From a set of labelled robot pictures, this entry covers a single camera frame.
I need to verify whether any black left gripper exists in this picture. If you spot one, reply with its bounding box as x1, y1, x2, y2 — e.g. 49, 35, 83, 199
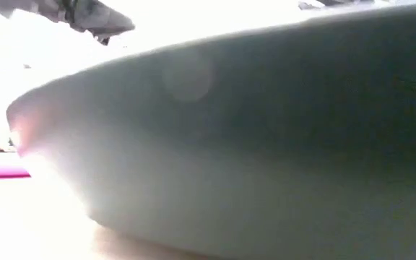
0, 0, 136, 46

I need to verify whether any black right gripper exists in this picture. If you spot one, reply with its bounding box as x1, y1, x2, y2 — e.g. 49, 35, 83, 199
297, 0, 375, 11

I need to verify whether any dark grey plate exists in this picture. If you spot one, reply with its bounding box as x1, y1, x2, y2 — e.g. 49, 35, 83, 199
6, 1, 416, 260

